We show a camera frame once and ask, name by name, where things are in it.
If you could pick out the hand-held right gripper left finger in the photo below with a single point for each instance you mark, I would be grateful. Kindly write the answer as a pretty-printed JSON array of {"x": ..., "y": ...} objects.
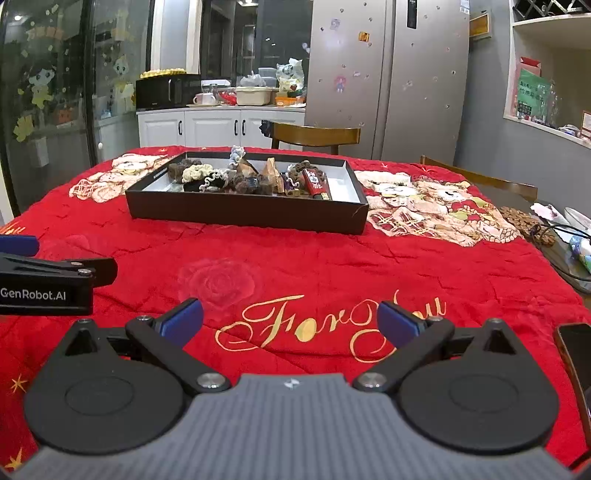
[{"x": 182, "y": 319}]

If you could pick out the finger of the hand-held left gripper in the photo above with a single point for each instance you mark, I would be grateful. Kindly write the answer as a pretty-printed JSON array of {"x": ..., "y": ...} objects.
[
  {"x": 18, "y": 245},
  {"x": 55, "y": 267}
]

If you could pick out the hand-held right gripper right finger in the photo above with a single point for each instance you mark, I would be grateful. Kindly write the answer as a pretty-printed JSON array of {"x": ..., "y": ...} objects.
[{"x": 397, "y": 319}]

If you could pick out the black cardboard box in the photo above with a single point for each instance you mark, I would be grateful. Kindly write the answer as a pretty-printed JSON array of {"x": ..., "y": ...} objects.
[{"x": 240, "y": 212}]

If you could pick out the black lace-trimmed scrunchie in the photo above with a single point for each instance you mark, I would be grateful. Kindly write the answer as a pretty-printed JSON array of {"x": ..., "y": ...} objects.
[{"x": 205, "y": 185}]

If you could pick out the cream knit scrunchie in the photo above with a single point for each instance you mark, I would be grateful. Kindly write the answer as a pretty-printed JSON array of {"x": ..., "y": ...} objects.
[{"x": 196, "y": 173}]

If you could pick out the brown knit scrunchie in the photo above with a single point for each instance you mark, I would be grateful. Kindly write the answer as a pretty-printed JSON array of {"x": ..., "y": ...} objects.
[{"x": 233, "y": 179}]

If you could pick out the red lighter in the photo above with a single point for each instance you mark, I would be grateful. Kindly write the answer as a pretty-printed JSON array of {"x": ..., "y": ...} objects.
[{"x": 317, "y": 183}]

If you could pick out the brown triangular paper packet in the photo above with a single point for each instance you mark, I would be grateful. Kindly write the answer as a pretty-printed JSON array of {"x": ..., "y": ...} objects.
[
  {"x": 249, "y": 168},
  {"x": 271, "y": 177}
]

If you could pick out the blue knit scrunchie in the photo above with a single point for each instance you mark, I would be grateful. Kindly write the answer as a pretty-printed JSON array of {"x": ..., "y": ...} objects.
[{"x": 236, "y": 154}]

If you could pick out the white hanging bin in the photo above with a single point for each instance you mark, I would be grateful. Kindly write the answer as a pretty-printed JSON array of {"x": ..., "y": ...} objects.
[{"x": 39, "y": 153}]

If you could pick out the glass sliding door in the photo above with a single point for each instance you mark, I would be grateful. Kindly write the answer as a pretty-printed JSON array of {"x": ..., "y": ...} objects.
[{"x": 69, "y": 134}]

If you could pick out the brown wooden trivet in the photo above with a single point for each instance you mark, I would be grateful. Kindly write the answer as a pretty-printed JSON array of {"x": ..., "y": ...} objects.
[{"x": 521, "y": 224}]

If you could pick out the wooden chair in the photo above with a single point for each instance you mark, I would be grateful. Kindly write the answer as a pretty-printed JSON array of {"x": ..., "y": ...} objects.
[
  {"x": 318, "y": 134},
  {"x": 489, "y": 184}
]

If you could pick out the cartoon girl window sticker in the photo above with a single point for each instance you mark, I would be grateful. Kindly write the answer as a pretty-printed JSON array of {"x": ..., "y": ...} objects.
[{"x": 40, "y": 83}]

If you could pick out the pink cloth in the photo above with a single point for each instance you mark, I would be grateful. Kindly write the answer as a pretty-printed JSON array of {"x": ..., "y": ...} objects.
[{"x": 545, "y": 211}]

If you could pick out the black smartphone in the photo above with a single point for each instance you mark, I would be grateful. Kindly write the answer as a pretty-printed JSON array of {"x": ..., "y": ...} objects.
[{"x": 577, "y": 369}]

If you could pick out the white kitchen cabinet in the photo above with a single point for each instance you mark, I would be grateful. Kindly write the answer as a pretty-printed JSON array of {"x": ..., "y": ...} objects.
[{"x": 212, "y": 127}]

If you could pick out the white blue packet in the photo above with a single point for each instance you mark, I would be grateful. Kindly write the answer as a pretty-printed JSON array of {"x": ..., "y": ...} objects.
[{"x": 581, "y": 253}]

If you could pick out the wooden chair back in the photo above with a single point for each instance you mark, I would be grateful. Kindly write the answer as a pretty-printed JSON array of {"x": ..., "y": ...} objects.
[{"x": 318, "y": 134}]

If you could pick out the cartoon animal window sticker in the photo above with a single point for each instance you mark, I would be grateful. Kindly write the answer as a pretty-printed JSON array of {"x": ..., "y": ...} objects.
[{"x": 122, "y": 69}]

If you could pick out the black microwave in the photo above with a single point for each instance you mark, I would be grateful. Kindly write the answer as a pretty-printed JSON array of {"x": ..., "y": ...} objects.
[{"x": 166, "y": 92}]

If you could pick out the small black ornament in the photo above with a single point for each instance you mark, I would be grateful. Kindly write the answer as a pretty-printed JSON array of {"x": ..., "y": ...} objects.
[{"x": 268, "y": 129}]

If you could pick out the white plate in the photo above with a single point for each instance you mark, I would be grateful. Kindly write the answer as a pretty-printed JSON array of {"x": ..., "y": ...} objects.
[{"x": 579, "y": 218}]

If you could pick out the white and pink mug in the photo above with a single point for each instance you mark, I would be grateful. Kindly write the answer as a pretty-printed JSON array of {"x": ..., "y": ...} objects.
[{"x": 204, "y": 98}]

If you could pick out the yellow lace cover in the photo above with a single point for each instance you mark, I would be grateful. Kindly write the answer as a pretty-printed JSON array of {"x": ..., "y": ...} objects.
[{"x": 162, "y": 72}]

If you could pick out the red plastic bag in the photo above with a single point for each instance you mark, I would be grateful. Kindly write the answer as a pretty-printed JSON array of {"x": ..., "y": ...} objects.
[{"x": 226, "y": 97}]

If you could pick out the silver refrigerator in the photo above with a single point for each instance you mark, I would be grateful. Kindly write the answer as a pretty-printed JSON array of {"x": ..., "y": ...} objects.
[{"x": 415, "y": 92}]

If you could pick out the beige plastic basin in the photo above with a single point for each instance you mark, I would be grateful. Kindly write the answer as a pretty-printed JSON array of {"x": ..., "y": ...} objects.
[{"x": 254, "y": 96}]

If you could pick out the cartoon girl fridge magnet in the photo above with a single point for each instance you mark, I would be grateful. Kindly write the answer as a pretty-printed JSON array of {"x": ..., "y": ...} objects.
[{"x": 340, "y": 84}]

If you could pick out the orange food packet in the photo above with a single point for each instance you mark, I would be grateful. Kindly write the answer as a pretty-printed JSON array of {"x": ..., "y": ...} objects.
[{"x": 291, "y": 101}]

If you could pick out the clear plastic bag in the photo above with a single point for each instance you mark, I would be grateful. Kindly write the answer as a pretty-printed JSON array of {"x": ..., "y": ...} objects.
[{"x": 253, "y": 81}]

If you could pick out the clear plastic container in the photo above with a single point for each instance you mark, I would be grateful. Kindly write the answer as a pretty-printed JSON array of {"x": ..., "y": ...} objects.
[{"x": 268, "y": 74}]

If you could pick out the green printed box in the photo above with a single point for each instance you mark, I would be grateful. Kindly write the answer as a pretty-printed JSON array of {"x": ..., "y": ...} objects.
[{"x": 533, "y": 94}]

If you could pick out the white green snack bag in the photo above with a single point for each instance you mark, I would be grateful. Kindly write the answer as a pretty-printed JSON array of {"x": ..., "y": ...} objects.
[{"x": 291, "y": 77}]

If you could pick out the orange fridge magnet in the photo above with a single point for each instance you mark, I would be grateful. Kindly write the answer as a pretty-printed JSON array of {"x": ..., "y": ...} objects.
[{"x": 364, "y": 37}]

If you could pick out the red gift bag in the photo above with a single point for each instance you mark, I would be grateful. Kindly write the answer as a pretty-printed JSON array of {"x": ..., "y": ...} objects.
[{"x": 529, "y": 64}]

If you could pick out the small picture frame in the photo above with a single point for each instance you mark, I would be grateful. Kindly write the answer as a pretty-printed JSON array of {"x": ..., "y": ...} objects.
[{"x": 586, "y": 124}]

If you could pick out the orange wall notice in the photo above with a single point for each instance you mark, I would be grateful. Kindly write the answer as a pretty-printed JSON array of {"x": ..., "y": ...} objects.
[{"x": 479, "y": 26}]

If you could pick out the white wall shelf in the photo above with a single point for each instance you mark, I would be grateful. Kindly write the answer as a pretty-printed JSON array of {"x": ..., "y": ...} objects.
[{"x": 549, "y": 37}]

